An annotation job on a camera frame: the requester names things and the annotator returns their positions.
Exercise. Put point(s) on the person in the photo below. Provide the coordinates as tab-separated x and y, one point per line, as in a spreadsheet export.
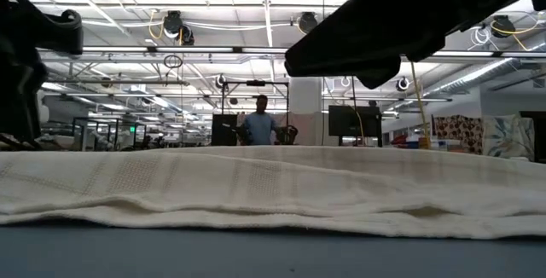
260	129

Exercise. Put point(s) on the white towel with beige checks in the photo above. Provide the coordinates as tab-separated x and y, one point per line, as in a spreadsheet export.
256	184

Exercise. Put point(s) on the black overhead frame stand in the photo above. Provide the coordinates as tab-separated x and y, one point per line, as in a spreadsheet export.
256	82

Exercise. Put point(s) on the small black monitor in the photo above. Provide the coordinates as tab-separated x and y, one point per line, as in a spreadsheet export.
224	129

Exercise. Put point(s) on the long ceiling light bar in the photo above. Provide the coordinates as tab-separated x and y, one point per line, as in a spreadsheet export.
192	49

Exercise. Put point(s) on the black shelving rack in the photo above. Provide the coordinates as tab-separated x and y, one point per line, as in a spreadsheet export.
106	119

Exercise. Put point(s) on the black cabinet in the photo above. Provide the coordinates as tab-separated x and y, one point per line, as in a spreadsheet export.
539	137

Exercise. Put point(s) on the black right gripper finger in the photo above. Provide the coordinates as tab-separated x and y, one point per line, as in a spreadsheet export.
362	43

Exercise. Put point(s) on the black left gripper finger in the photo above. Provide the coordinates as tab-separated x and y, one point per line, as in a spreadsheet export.
19	116

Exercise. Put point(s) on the small black robot arm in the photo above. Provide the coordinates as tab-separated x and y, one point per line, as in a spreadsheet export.
290	135

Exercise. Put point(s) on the brown patterned cloth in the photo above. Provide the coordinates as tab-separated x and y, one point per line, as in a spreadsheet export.
458	131

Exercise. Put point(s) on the cluttered wooden table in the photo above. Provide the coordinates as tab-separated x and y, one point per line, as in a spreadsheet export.
409	143

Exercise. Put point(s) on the floral patterned cloth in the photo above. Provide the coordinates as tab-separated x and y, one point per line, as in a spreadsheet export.
507	135

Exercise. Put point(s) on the large black monitor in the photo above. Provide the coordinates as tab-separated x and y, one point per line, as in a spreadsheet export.
354	120

